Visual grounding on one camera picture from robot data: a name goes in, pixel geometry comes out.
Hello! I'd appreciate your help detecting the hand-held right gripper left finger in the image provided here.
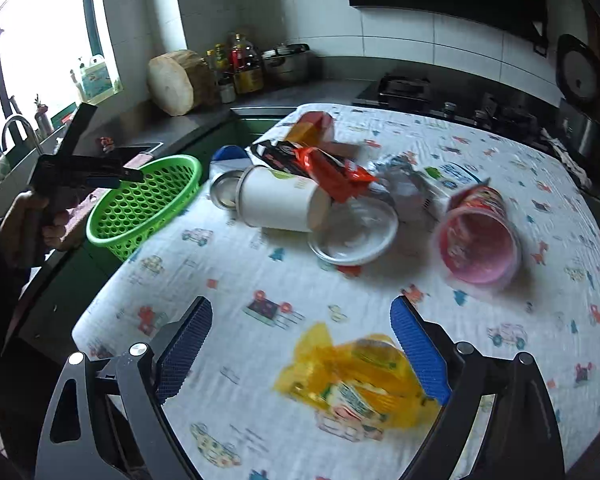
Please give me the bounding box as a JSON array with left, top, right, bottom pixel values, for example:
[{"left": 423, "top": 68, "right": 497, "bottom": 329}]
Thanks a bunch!
[{"left": 34, "top": 296, "right": 214, "bottom": 480}]

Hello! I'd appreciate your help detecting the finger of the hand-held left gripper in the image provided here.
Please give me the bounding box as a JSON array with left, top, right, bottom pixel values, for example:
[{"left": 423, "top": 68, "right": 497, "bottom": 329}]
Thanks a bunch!
[
  {"left": 55, "top": 102, "right": 99, "bottom": 158},
  {"left": 75, "top": 155, "right": 145, "bottom": 188}
]

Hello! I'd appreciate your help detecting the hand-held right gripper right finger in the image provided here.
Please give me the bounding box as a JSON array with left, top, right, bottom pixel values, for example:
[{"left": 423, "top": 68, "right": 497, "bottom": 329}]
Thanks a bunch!
[{"left": 389, "top": 295, "right": 566, "bottom": 480}]

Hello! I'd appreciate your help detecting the green plastic basket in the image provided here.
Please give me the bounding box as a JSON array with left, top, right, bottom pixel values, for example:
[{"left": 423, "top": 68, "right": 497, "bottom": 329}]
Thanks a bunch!
[{"left": 86, "top": 154, "right": 203, "bottom": 261}]

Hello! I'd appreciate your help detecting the yellow snack wrapper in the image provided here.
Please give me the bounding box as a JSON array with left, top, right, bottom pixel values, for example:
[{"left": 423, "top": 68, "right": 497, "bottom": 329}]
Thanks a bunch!
[{"left": 274, "top": 322, "right": 443, "bottom": 443}]

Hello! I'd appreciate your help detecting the white plastic lid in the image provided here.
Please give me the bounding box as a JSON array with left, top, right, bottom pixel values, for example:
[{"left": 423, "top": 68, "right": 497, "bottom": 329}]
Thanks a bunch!
[{"left": 307, "top": 195, "right": 400, "bottom": 267}]

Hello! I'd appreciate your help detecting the person's left hand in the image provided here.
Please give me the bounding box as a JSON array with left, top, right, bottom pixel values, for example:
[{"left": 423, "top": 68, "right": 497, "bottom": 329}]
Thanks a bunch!
[{"left": 0, "top": 189, "right": 83, "bottom": 267}]

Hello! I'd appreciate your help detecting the detergent bottle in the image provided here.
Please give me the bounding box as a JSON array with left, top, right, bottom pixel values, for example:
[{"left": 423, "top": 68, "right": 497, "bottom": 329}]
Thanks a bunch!
[{"left": 77, "top": 54, "right": 118, "bottom": 103}]

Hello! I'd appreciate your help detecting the steel faucet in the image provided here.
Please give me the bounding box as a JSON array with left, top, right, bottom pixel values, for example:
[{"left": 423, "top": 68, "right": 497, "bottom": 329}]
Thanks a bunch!
[{"left": 1, "top": 114, "right": 43, "bottom": 158}]

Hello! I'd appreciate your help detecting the printed tablecloth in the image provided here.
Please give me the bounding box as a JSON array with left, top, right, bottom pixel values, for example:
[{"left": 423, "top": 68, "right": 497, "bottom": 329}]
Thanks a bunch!
[{"left": 71, "top": 102, "right": 600, "bottom": 480}]

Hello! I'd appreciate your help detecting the round wooden chopping block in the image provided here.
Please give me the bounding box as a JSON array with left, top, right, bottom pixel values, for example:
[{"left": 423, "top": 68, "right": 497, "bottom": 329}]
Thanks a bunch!
[{"left": 147, "top": 50, "right": 216, "bottom": 117}]

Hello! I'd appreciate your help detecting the blue round lid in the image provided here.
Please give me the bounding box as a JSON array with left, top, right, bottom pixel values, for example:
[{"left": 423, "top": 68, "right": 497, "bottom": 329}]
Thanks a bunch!
[{"left": 212, "top": 145, "right": 253, "bottom": 166}]

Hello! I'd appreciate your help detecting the pink instant noodle cup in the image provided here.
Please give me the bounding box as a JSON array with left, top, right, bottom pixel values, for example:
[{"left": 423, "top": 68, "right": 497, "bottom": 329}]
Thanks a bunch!
[{"left": 432, "top": 185, "right": 523, "bottom": 288}]

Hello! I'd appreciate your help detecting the yellow capped sauce bottle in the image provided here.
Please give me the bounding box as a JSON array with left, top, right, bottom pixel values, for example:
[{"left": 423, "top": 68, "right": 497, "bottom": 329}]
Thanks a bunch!
[{"left": 206, "top": 44, "right": 231, "bottom": 86}]

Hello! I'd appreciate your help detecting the green cabinet door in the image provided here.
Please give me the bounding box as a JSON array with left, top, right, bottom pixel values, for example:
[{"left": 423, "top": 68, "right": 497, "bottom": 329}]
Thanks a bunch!
[{"left": 230, "top": 107, "right": 301, "bottom": 151}]

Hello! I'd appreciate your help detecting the black snack packet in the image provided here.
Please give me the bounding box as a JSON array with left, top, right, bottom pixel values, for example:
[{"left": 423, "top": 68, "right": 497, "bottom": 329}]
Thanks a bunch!
[{"left": 250, "top": 141, "right": 311, "bottom": 176}]

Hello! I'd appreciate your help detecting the large cooking oil bottle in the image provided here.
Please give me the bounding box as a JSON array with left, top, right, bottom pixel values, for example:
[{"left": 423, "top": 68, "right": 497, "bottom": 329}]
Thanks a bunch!
[{"left": 232, "top": 34, "right": 265, "bottom": 95}]

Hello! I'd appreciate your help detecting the white paper cup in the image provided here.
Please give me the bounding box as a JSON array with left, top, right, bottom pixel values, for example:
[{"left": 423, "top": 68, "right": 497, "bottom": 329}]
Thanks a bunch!
[{"left": 235, "top": 165, "right": 333, "bottom": 233}]

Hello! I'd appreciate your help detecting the silver foil wrapper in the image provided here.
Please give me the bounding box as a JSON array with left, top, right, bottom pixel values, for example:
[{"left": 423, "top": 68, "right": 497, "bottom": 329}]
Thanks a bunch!
[{"left": 370, "top": 154, "right": 436, "bottom": 221}]

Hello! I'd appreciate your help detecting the white blue milk carton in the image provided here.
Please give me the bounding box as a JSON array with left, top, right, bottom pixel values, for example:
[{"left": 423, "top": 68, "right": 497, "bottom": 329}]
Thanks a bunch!
[{"left": 422, "top": 162, "right": 491, "bottom": 211}]

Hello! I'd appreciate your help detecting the steel cooking pot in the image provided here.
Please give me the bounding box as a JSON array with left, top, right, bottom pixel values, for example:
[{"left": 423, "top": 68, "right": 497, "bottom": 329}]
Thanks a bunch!
[{"left": 261, "top": 44, "right": 311, "bottom": 86}]

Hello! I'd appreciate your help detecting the orange red snack wrapper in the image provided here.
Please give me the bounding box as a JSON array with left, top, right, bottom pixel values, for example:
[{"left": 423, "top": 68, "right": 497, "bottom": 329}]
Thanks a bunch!
[{"left": 300, "top": 146, "right": 378, "bottom": 203}]

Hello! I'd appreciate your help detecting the tea bottle with red label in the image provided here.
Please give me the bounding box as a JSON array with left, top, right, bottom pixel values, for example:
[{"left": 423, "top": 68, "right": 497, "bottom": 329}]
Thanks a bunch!
[{"left": 282, "top": 111, "right": 363, "bottom": 158}]

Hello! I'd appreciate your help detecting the black gas stove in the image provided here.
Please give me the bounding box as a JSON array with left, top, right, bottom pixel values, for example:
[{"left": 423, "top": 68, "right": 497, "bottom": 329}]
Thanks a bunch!
[{"left": 355, "top": 74, "right": 556, "bottom": 131}]

